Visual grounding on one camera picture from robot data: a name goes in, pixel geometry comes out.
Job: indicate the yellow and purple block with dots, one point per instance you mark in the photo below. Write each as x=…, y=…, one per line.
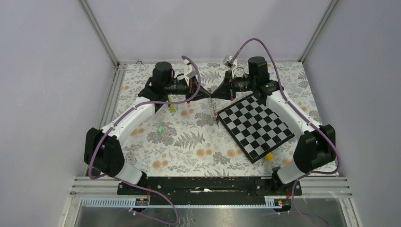
x=170, y=103

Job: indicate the key with green tag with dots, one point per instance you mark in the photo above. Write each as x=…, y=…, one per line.
x=160, y=129

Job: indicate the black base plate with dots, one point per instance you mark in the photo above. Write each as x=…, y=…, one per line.
x=211, y=190

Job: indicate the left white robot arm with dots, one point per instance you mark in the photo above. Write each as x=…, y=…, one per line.
x=103, y=147

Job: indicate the black white checkerboard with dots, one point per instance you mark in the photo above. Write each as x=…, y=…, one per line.
x=255, y=128

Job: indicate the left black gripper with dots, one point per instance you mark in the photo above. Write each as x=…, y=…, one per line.
x=192, y=89

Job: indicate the yellow cube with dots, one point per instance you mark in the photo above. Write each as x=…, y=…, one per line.
x=269, y=156

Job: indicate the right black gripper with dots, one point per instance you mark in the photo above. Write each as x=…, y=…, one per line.
x=223, y=91

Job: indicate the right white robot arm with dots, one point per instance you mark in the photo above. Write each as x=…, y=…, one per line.
x=315, y=143

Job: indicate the slotted cable duct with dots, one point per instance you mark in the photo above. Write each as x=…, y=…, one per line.
x=139, y=202

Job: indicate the left aluminium frame post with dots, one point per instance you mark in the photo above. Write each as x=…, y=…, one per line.
x=99, y=32

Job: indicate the aluminium frame post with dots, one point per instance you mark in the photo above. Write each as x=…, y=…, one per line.
x=99, y=32
x=326, y=16

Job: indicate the floral patterned mat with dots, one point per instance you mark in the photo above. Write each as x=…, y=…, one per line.
x=192, y=144

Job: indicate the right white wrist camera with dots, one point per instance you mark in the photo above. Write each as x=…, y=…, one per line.
x=230, y=62

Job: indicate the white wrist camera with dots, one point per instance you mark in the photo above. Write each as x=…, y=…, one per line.
x=189, y=72
x=230, y=62

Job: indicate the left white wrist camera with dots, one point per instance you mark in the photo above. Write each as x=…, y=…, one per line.
x=189, y=72

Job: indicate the right aluminium frame post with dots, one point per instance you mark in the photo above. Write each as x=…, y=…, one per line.
x=326, y=16

